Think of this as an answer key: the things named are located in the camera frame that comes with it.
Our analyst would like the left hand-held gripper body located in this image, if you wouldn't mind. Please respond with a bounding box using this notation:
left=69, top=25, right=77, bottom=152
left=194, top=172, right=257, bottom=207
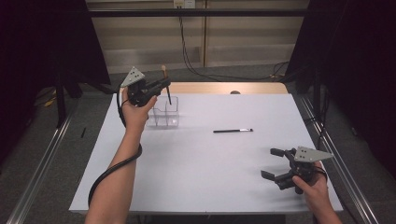
left=120, top=65, right=158, bottom=108

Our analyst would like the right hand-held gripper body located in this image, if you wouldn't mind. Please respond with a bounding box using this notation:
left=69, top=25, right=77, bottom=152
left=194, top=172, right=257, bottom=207
left=274, top=146, right=334, bottom=195

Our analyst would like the clear acrylic holder box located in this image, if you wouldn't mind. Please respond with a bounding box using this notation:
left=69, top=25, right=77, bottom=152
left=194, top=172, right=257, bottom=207
left=147, top=95, right=180, bottom=128

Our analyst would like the black makeup brush silver ferrule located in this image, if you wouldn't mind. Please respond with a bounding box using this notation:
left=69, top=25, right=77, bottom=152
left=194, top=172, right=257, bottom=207
left=213, top=128, right=254, bottom=134

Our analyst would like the person's left hand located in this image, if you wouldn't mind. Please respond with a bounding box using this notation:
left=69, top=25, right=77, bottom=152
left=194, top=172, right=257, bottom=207
left=120, top=88, right=158, bottom=133

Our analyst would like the person's right hand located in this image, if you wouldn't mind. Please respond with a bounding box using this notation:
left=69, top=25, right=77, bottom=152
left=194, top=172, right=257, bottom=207
left=291, top=161, right=334, bottom=217

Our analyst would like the wooden table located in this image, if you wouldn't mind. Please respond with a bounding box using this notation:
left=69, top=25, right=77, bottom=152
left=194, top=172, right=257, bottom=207
left=118, top=81, right=290, bottom=95

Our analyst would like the black metal stand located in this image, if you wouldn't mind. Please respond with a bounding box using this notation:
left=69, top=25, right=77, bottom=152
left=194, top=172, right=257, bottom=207
left=53, top=70, right=68, bottom=129

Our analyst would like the black curtain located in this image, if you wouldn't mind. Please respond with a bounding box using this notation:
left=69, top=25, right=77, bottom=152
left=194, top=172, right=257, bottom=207
left=0, top=0, right=112, bottom=164
left=285, top=0, right=396, bottom=171

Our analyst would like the black power cable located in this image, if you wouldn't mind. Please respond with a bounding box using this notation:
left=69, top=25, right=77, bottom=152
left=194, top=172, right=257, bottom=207
left=177, top=7, right=291, bottom=82

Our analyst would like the aluminium floor rail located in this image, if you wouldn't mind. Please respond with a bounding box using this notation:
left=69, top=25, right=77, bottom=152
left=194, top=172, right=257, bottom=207
left=299, top=94, right=380, bottom=224
left=5, top=102, right=79, bottom=224

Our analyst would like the white wall socket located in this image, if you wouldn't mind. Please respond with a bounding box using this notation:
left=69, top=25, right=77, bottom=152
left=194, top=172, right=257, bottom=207
left=173, top=0, right=197, bottom=9

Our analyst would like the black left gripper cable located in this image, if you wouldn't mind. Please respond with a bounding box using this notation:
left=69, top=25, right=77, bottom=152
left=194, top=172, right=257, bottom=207
left=88, top=88, right=144, bottom=208

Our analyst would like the black horizontal frame bar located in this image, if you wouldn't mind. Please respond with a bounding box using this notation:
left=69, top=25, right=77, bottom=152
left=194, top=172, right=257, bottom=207
left=88, top=8, right=310, bottom=18

